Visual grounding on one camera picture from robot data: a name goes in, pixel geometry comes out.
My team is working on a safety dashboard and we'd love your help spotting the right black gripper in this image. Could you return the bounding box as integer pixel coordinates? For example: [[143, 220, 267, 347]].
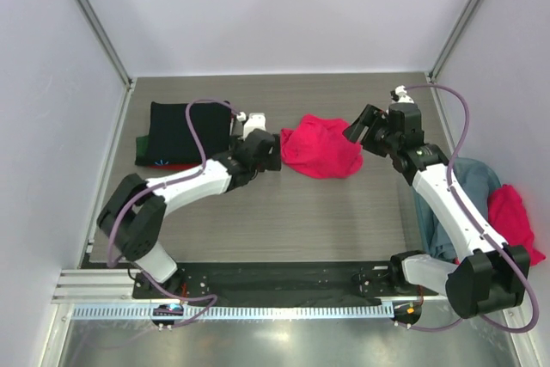
[[343, 104, 400, 158]]

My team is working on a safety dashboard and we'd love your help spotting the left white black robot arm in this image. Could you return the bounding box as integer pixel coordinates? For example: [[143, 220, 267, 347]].
[[96, 129, 282, 298]]

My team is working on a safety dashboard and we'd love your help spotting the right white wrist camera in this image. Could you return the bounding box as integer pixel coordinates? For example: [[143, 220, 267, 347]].
[[390, 85, 415, 104]]

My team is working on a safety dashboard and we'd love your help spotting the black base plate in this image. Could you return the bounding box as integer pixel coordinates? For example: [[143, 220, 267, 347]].
[[131, 260, 439, 309]]

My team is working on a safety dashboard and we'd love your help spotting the black t shirt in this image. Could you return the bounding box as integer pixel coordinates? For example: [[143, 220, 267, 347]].
[[134, 102, 233, 170]]

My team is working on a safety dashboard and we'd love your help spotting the pink t shirt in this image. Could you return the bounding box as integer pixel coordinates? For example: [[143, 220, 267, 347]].
[[461, 180, 546, 266], [280, 114, 364, 180]]

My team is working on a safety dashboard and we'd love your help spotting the blue plastic basket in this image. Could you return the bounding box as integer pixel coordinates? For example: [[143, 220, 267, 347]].
[[411, 156, 502, 256]]

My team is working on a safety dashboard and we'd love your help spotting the slotted white cable duct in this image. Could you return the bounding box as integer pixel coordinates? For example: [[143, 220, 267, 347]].
[[72, 303, 394, 321]]

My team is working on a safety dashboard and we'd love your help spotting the left aluminium frame post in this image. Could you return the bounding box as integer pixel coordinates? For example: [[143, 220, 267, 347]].
[[75, 0, 132, 89]]

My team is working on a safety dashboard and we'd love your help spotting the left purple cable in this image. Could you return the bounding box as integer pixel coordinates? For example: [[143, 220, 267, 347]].
[[106, 98, 242, 327]]

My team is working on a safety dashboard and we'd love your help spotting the purple cable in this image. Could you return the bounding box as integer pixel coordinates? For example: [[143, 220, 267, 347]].
[[397, 83, 541, 334], [106, 98, 242, 327]]

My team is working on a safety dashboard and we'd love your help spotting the right aluminium frame post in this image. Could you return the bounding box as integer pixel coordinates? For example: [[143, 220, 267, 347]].
[[426, 0, 484, 81]]

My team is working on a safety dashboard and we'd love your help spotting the aluminium frame post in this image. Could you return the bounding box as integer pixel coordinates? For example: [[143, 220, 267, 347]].
[[426, 0, 484, 81], [75, 0, 132, 89]]

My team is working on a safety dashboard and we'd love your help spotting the grey blue t shirt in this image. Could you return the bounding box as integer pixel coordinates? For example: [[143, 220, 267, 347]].
[[414, 156, 502, 263]]

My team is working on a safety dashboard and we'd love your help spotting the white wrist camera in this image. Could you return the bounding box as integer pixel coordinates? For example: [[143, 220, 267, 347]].
[[390, 85, 415, 104], [233, 112, 266, 139]]

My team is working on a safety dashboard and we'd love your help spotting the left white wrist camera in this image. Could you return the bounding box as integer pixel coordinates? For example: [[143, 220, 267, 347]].
[[233, 112, 266, 139]]

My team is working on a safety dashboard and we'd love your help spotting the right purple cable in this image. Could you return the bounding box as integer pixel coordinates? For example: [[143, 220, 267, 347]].
[[397, 83, 541, 334]]

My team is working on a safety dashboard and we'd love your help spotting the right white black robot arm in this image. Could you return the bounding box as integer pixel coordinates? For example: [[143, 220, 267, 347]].
[[344, 101, 535, 319]]

